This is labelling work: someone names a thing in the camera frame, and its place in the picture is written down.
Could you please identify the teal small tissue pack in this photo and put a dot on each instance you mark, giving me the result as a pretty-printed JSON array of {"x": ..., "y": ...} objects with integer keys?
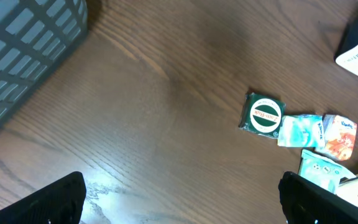
[{"x": 305, "y": 130}]

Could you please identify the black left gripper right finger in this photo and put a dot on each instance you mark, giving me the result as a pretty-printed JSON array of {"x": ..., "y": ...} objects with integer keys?
[{"x": 305, "y": 202}]

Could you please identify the teal long snack packet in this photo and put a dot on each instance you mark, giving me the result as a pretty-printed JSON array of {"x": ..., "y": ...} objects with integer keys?
[{"x": 322, "y": 171}]

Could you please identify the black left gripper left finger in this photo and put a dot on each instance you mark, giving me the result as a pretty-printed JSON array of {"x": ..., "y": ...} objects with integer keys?
[{"x": 60, "y": 202}]

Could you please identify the green round-logo box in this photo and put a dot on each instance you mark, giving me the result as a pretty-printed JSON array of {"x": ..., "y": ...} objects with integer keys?
[{"x": 262, "y": 115}]

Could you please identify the grey plastic mesh basket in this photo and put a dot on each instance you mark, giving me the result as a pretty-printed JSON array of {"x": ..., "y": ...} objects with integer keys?
[{"x": 36, "y": 37}]

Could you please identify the orange small tissue pack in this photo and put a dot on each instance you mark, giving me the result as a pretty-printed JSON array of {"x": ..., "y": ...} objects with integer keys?
[{"x": 339, "y": 137}]

